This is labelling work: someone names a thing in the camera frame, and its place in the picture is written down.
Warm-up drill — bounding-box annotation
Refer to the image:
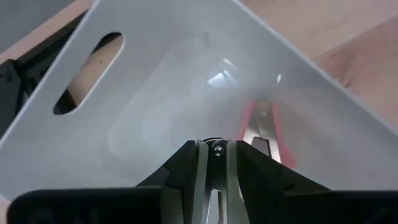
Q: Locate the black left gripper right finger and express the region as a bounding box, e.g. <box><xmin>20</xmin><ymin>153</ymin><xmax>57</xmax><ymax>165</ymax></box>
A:
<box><xmin>235</xmin><ymin>139</ymin><xmax>331</xmax><ymax>224</ymax></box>

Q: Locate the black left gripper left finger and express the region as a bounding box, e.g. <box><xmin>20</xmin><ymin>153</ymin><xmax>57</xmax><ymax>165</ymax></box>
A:
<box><xmin>136</xmin><ymin>139</ymin><xmax>200</xmax><ymax>224</ymax></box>

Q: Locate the pink staple remover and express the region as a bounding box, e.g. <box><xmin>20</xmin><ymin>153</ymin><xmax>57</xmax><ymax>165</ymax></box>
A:
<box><xmin>236</xmin><ymin>98</ymin><xmax>299</xmax><ymax>171</ymax></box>

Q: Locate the white plastic bin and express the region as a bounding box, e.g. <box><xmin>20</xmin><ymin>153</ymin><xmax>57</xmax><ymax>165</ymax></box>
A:
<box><xmin>0</xmin><ymin>0</ymin><xmax>398</xmax><ymax>203</ymax></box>

